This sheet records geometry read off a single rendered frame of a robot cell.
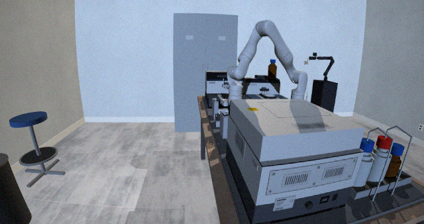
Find blue bottle cap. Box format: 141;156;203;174
391;142;405;155
360;138;375;151

